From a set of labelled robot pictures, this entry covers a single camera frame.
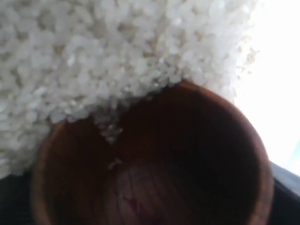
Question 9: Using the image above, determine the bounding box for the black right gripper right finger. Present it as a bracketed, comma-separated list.
[269, 163, 300, 225]

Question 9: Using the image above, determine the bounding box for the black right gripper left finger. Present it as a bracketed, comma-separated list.
[0, 172, 34, 225]

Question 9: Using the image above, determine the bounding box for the brown wooden cup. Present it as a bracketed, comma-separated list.
[30, 82, 273, 225]

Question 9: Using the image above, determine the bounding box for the rice in small bowl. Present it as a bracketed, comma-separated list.
[0, 0, 260, 178]

